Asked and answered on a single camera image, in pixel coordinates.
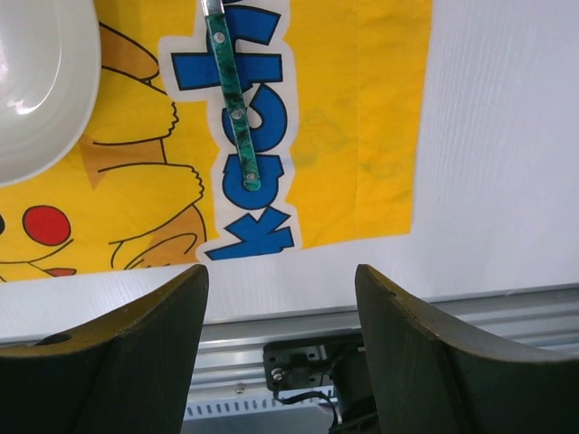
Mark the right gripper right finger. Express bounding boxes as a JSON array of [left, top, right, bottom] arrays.
[[355, 265, 578, 433]]

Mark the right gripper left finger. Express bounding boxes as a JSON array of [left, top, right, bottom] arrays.
[[1, 265, 209, 433]]

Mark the yellow pikachu cloth placemat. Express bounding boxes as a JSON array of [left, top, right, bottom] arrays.
[[1, 1, 433, 282]]

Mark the white round plate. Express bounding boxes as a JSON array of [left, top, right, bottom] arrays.
[[1, 1, 101, 186]]

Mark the green-handled metal spoon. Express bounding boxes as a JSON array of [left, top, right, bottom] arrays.
[[200, 0, 261, 192]]

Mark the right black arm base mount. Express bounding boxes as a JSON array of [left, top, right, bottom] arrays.
[[262, 332, 380, 433]]

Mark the aluminium rail front frame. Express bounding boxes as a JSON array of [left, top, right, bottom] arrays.
[[185, 284, 579, 403]]

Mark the white slotted cable duct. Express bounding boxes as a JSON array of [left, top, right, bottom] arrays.
[[184, 398, 333, 421]]

